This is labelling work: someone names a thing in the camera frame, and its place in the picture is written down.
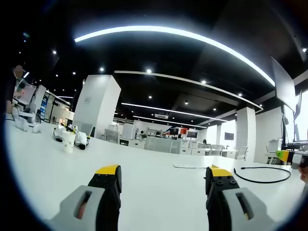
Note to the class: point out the monitor stand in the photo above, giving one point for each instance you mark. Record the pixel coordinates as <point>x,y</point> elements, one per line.
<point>285,130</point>

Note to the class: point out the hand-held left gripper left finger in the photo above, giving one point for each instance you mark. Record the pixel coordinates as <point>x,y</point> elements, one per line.
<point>96,199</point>

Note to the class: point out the grey desk partition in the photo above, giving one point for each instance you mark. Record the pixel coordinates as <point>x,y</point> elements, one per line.
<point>161,144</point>

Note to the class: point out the person's right hand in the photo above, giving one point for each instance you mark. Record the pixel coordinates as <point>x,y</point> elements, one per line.
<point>305,175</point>

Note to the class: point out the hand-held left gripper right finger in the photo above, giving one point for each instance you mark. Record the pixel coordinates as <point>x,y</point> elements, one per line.
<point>226,199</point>

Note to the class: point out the white gripper device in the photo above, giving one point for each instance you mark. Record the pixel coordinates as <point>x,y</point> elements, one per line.
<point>81,138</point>
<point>58,132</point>

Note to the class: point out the dark monitor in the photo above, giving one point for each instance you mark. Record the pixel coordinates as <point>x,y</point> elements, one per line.
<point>284,84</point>

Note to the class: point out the wall screen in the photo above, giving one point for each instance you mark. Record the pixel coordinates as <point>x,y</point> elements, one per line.
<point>229,136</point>

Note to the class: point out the small white device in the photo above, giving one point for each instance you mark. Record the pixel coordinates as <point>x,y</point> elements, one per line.
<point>21,125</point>
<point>36,128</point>

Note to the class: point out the white paper cup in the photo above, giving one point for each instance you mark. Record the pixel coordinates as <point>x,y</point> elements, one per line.
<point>68,143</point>

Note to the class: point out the white desk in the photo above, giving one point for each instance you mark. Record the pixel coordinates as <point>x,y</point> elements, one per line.
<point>156,173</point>

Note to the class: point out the white office chair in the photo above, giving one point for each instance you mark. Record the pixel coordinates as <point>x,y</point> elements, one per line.
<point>242,153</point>

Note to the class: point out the white printer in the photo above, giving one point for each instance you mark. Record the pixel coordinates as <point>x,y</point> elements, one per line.
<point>274,145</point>

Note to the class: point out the long ceiling light strip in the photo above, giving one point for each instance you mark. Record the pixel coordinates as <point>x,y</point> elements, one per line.
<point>192,34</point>

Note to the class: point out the white flat desk panel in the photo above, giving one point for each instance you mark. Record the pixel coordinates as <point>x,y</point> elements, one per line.
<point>187,166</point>

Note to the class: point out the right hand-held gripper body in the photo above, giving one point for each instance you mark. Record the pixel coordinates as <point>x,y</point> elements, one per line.
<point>299,160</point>

